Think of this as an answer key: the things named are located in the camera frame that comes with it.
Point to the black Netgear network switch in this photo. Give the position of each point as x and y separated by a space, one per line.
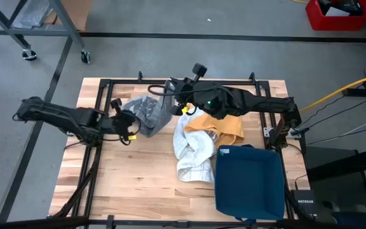
305 206

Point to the navy blue seat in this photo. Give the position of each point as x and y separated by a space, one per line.
361 222

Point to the black device in crate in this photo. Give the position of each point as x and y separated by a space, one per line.
351 6

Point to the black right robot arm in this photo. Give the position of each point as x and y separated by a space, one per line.
259 101

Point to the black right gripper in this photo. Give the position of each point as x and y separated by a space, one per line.
191 93

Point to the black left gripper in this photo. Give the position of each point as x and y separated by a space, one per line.
119 124

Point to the grey plastic bag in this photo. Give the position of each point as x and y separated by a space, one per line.
32 14

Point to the black equipment stand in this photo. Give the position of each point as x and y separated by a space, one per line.
345 165

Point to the brown cardboard box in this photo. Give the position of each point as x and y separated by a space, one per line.
79 12

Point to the navy fabric storage bin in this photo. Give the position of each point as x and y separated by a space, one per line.
249 181

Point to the white paper sheet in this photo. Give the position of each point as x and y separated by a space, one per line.
337 12

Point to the grey metal cart frame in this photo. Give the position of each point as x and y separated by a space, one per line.
64 19

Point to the white checked towel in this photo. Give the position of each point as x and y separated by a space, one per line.
192 152

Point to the black caster wheel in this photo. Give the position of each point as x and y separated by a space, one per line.
85 57
29 55

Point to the grey checked towel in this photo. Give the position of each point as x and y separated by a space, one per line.
151 117

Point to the mustard orange towel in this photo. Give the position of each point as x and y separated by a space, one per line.
227 127

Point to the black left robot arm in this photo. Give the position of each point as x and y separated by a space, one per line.
59 116

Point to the red plastic crate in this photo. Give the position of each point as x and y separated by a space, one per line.
313 19

